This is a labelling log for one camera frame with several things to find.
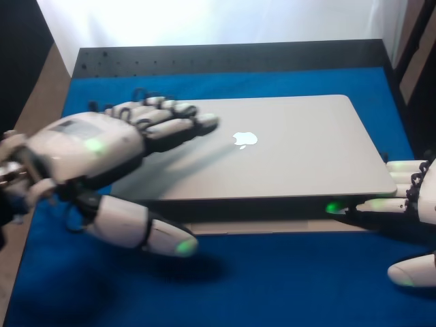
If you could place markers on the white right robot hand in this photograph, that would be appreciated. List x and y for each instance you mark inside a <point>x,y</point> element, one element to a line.
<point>427,190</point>

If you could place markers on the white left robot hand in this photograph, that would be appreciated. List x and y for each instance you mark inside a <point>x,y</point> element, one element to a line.
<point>88,146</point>

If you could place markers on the silver laptop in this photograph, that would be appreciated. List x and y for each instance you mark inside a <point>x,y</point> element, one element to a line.
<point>299,160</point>

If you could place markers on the blue mat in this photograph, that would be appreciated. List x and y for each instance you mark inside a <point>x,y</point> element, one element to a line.
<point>255,289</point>

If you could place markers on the black metal frame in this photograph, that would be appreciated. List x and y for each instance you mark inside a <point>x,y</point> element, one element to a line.
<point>413,34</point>

